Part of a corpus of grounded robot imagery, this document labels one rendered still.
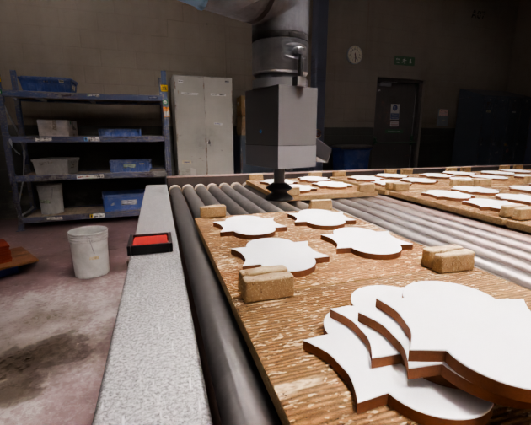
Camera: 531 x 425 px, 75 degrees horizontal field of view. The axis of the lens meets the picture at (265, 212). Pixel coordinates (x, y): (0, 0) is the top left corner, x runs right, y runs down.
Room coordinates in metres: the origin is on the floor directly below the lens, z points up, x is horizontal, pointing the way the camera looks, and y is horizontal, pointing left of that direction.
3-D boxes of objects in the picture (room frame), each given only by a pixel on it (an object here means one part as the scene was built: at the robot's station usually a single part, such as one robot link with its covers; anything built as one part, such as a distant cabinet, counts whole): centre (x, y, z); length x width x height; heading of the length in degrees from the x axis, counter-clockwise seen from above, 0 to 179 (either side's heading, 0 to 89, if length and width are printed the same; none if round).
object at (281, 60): (0.49, -0.02, 1.21); 0.08 x 0.08 x 0.05
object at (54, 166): (4.37, 2.64, 0.74); 0.44 x 0.36 x 0.20; 96
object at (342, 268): (0.61, -0.07, 0.93); 0.41 x 0.35 x 0.02; 17
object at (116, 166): (4.70, 1.82, 0.72); 0.50 x 0.38 x 0.16; 102
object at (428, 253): (0.46, -0.25, 0.95); 0.06 x 0.02 x 0.03; 107
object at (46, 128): (4.43, 2.60, 1.20); 0.36 x 0.28 x 0.22; 97
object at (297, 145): (0.50, -0.04, 1.13); 0.12 x 0.09 x 0.16; 123
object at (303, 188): (1.27, -0.15, 0.94); 0.41 x 0.35 x 0.04; 17
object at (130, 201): (4.66, 1.90, 0.25); 0.62 x 0.42 x 0.22; 117
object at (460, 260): (0.44, -0.26, 0.95); 0.06 x 0.02 x 0.03; 108
